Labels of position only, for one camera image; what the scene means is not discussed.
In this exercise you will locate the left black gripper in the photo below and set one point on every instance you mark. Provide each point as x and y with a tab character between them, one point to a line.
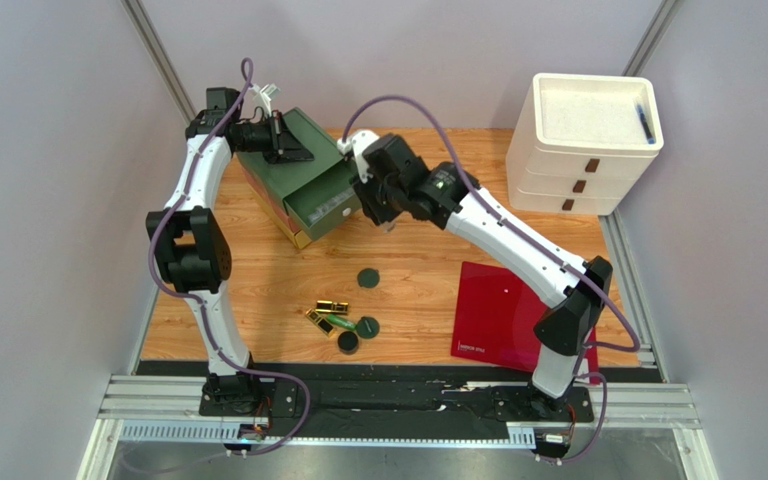
286	147

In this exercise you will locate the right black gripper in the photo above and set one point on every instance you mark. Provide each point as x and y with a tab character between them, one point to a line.
371	202

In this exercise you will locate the pink drawer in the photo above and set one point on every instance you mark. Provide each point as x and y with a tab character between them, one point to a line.
276	208

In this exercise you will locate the green top drawer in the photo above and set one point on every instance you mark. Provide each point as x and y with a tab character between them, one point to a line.
301	186

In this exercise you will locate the clear cosmetic bottle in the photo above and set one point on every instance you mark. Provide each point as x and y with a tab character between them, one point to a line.
339	206

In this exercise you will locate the dark green round compact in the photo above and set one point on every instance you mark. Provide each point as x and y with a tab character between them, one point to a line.
368	278

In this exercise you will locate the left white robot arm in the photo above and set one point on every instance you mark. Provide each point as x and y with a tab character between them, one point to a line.
189	256

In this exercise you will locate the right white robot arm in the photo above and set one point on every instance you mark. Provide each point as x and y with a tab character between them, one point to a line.
573	290

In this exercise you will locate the yellow bottom drawer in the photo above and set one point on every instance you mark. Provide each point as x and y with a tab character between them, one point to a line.
298	237

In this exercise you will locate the gold rectangular case upper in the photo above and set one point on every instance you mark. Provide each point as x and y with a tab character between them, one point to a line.
332	307

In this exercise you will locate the gold rectangular case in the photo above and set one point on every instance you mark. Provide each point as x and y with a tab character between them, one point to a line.
319	320
332	307

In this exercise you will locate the green lipstick tube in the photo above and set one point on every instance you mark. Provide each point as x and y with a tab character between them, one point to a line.
341	322

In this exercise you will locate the gold rectangular case lower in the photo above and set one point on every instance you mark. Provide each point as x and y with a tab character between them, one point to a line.
319	320

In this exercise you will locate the red mirror board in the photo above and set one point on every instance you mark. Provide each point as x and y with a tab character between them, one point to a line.
494	318

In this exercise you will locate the black round compact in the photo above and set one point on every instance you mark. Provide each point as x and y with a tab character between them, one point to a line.
348	342

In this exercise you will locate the white three-drawer organizer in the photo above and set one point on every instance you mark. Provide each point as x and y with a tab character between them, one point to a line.
578	146

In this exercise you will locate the blue pen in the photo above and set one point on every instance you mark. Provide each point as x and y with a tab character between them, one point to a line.
642	116

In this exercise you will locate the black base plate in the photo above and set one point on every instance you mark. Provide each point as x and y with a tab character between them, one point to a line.
393	402

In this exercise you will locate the aluminium frame rail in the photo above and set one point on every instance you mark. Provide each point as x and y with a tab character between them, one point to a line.
168	408

